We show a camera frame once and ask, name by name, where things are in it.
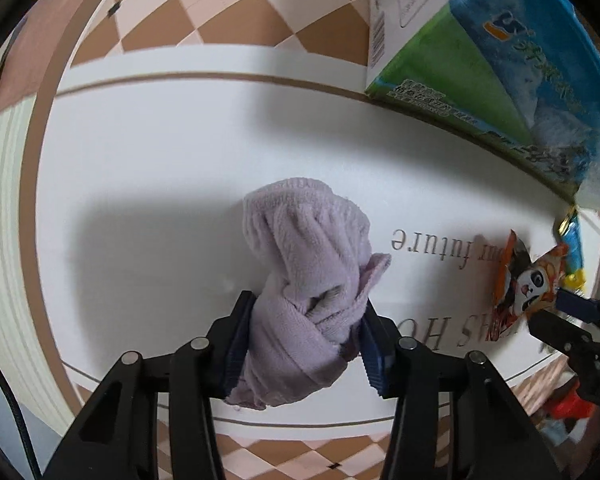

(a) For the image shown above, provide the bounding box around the orange panda snack bag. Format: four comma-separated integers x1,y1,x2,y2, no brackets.
486,231,567,342

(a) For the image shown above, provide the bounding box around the long blue snack packet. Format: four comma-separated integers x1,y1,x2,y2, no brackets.
554,205,586,292

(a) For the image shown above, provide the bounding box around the purple fluffy cloth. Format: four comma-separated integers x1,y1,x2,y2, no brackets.
225,178,391,411

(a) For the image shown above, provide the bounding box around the red snack packet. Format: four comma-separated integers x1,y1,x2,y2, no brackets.
544,390,595,420

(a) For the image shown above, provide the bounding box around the open cardboard box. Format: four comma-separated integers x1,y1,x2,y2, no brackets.
366,0,600,208

